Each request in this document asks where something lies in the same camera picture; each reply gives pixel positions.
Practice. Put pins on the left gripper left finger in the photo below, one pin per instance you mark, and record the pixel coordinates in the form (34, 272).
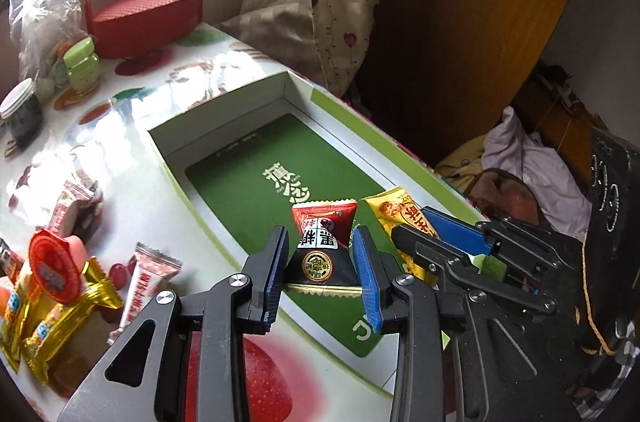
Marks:
(244, 303)

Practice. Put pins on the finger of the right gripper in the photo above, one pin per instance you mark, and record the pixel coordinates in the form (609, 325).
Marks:
(465, 237)
(458, 268)

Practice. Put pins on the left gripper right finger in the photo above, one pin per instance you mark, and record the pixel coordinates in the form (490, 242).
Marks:
(401, 304)

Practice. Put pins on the yellow peanut candy packet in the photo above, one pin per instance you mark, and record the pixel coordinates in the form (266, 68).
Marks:
(396, 207)

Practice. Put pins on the red black triangular candy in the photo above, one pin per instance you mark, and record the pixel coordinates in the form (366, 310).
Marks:
(321, 263)

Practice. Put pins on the pink white small packet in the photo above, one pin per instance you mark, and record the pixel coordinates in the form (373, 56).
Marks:
(152, 271)

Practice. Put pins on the pink jelly cup red lid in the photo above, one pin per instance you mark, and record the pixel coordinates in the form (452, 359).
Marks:
(56, 265)

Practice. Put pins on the long gold snack bar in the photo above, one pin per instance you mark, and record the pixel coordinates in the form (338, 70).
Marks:
(24, 308)

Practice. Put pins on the pile of clothes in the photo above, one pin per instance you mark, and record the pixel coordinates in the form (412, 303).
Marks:
(507, 172)

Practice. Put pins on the green white cardboard box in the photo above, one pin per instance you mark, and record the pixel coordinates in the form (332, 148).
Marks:
(281, 152)

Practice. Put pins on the pink white wafer packet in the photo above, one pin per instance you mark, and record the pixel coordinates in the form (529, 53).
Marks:
(78, 211)

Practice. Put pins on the brown wooden wardrobe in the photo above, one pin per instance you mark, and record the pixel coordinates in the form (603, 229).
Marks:
(440, 72)

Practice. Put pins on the dark red small packet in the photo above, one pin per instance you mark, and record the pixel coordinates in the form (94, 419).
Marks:
(11, 263)

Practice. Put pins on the orange pink jelly cup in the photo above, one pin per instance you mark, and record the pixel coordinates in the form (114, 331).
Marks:
(6, 289)

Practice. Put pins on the dark jar white lid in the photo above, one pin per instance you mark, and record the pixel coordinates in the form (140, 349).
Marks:
(22, 113)

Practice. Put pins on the clear plastic bag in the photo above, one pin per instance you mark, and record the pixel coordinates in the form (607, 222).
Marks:
(38, 28)

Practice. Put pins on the red basket with handle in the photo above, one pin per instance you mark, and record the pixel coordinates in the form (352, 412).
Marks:
(132, 28)

